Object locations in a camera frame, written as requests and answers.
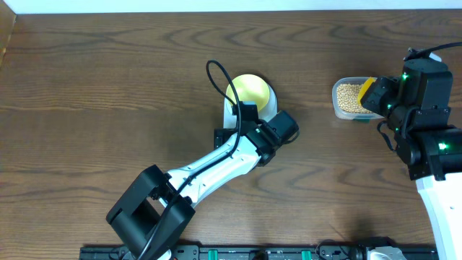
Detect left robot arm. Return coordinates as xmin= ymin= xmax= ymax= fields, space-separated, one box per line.
xmin=106 ymin=103 xmax=300 ymax=259

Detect white digital kitchen scale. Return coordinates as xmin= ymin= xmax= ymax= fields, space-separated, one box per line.
xmin=223 ymin=84 xmax=278 ymax=129

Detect pale yellow plastic bowl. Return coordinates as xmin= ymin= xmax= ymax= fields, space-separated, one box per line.
xmin=232 ymin=74 xmax=269 ymax=111

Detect yellow measuring scoop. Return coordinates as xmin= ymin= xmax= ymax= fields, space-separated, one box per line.
xmin=357 ymin=77 xmax=376 ymax=106

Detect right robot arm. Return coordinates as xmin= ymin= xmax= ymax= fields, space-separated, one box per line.
xmin=358 ymin=58 xmax=461 ymax=259

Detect clear plastic container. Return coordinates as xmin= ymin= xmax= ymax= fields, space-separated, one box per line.
xmin=332 ymin=77 xmax=382 ymax=120

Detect soybeans in container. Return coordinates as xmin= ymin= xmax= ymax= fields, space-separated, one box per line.
xmin=336 ymin=84 xmax=370 ymax=113

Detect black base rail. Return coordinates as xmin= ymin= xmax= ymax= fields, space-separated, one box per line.
xmin=79 ymin=238 xmax=442 ymax=260

